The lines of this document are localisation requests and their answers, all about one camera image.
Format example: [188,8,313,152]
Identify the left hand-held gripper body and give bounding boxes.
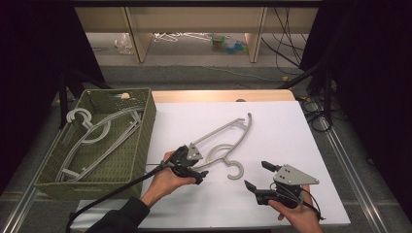
[167,142,204,179]

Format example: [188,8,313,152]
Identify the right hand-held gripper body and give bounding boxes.
[255,163,321,210]

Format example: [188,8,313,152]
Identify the grey plastic clothes hanger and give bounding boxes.
[55,107,145,183]
[145,112,253,181]
[56,110,145,183]

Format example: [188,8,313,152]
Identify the green woven basket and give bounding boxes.
[33,87,157,200]

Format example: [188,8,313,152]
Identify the person's left hand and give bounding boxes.
[140,150,197,210]

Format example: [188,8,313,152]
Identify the person's right hand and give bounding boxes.
[267,183,324,233]

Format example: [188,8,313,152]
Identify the white table cover sheet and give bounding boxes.
[70,100,352,230]

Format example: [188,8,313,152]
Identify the black curtain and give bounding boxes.
[299,0,412,224]
[0,0,106,195]

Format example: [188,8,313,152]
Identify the colourful toys pile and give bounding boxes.
[211,34,250,55]

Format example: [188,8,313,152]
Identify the clear plastic bag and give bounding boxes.
[114,33,134,55]

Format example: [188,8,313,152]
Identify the beige wooden desk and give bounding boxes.
[75,6,319,64]

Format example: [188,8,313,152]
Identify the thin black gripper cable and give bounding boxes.
[270,182,326,221]

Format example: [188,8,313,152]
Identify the aluminium rail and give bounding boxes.
[0,129,66,233]
[319,116,393,233]

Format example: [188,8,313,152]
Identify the thick black gripper cable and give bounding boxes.
[65,160,168,233]

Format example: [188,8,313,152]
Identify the white wire hangers on floor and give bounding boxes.
[153,31,213,44]

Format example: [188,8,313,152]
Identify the black floor cables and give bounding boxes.
[260,6,333,133]

